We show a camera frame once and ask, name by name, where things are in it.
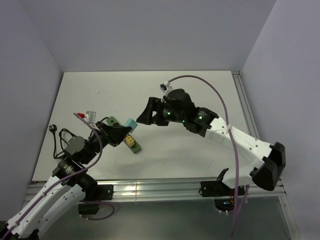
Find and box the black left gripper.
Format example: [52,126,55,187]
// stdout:
[82,120,132,164]

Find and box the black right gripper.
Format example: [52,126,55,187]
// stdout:
[135,97,185,127]

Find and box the yellow plug adapter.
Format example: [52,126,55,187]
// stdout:
[125,135,136,148]

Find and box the light blue plug adapter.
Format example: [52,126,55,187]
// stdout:
[124,118,138,133]

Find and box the green power strip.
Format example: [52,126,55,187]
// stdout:
[106,116,142,154]

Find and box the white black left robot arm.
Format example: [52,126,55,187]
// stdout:
[0,119,137,240]

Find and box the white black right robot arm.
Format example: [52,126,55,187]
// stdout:
[136,89,286,195]

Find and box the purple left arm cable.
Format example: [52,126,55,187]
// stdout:
[0,112,116,236]

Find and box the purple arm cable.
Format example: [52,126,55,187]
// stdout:
[0,112,116,236]
[168,75,251,237]

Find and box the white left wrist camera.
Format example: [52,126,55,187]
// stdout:
[77,111,96,124]

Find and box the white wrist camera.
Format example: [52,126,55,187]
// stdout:
[77,111,96,124]
[160,80,173,103]

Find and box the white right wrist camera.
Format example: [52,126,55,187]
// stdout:
[160,80,173,103]

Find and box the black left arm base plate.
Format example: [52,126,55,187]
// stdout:
[83,184,114,202]

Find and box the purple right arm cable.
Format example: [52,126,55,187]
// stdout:
[168,75,251,237]

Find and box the black power cord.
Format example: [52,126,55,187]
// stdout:
[48,124,76,161]

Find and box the aluminium front rail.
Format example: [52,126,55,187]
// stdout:
[24,178,287,206]

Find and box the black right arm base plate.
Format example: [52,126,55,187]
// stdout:
[198,180,235,197]

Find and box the aluminium side rail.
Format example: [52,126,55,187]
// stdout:
[231,71,261,140]

